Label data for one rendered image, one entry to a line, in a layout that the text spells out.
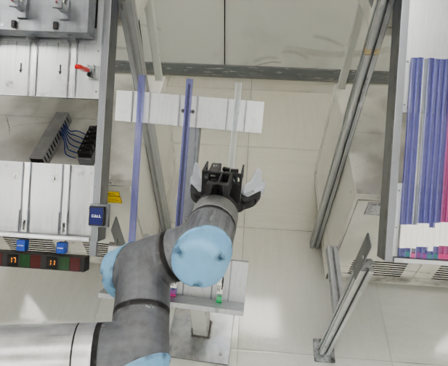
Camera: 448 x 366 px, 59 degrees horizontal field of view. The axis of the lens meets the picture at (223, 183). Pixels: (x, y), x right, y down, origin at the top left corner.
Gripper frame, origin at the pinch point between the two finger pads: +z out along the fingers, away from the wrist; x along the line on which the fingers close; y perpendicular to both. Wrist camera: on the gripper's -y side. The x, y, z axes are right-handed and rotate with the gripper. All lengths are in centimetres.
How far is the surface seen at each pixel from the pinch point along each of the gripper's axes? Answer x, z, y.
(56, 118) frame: 72, 62, -6
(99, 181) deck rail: 35.7, 16.0, -9.8
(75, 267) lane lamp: 41, 9, -33
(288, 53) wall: -17, 213, 14
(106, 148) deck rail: 35.9, 21.8, -2.5
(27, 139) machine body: 82, 57, -14
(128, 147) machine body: 43, 58, -13
